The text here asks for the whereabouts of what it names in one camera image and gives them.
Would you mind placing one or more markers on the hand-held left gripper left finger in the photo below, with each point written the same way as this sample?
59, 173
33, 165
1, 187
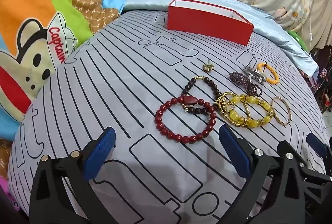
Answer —
99, 147

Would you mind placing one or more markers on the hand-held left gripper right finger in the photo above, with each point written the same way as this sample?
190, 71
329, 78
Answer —
233, 151

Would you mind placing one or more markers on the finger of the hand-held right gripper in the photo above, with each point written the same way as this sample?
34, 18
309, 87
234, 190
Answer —
316, 145

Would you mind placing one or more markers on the thin gold bangle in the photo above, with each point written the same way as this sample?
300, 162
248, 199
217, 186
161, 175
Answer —
286, 122

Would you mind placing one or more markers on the small gold earring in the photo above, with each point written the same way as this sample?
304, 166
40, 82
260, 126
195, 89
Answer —
208, 67

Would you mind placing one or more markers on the red cardboard box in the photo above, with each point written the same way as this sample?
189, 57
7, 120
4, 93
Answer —
207, 24

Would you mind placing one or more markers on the silver metal jewelry piece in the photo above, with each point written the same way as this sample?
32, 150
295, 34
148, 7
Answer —
255, 75

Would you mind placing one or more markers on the grey striped bed sheet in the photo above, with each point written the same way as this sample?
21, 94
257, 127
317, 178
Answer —
116, 71

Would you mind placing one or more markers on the green plastic object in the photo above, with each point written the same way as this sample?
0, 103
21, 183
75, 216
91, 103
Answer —
298, 38

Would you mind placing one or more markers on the beige pleated cloth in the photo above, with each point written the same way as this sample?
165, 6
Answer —
323, 11

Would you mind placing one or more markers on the cartoon monkey blanket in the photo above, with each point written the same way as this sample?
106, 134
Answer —
39, 6

